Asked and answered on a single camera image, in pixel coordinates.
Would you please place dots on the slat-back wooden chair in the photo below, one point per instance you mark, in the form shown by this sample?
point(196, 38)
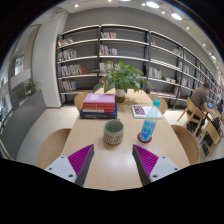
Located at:
point(191, 113)
point(213, 131)

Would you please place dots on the green potted plant on table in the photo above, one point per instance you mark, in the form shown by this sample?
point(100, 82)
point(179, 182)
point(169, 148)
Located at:
point(121, 78)

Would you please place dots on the person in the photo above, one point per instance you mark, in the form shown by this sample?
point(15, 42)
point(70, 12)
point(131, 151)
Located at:
point(199, 98)
point(220, 106)

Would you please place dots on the white book with patterned cover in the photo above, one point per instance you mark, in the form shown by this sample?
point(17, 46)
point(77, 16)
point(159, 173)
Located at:
point(140, 110)

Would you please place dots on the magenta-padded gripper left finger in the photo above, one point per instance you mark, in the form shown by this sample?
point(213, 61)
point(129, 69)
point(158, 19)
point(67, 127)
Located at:
point(61, 166)

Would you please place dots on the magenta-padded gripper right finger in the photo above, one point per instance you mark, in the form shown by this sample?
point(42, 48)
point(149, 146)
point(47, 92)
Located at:
point(161, 166)

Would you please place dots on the group of ceiling lights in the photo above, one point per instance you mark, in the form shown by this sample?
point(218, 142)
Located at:
point(152, 4)

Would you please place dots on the clear bottle with turquoise cap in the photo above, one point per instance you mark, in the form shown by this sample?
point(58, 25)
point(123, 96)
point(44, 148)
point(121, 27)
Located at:
point(149, 125)

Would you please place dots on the pink book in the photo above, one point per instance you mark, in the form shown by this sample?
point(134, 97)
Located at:
point(100, 98)

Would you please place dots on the patterned ceramic mug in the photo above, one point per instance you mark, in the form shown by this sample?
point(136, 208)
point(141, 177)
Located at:
point(113, 133)

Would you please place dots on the grey bookshelf unit with books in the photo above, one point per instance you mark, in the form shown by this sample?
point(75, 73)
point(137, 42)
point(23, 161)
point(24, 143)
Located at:
point(83, 46)

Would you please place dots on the dark blue book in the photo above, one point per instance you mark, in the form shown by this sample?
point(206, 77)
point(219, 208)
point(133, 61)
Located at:
point(98, 115)

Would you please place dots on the red book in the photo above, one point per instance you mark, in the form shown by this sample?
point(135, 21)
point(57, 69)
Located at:
point(98, 110)
point(98, 106)

